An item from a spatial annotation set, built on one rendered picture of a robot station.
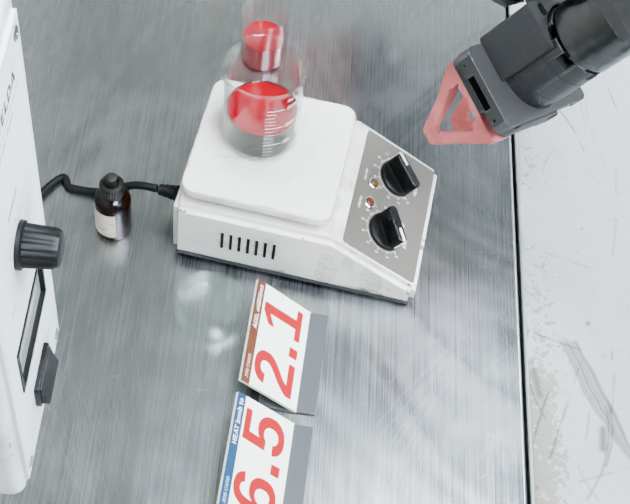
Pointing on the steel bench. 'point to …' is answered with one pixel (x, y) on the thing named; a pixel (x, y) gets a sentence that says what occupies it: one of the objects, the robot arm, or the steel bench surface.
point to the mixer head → (11, 263)
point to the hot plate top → (337, 124)
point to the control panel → (358, 215)
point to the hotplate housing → (291, 238)
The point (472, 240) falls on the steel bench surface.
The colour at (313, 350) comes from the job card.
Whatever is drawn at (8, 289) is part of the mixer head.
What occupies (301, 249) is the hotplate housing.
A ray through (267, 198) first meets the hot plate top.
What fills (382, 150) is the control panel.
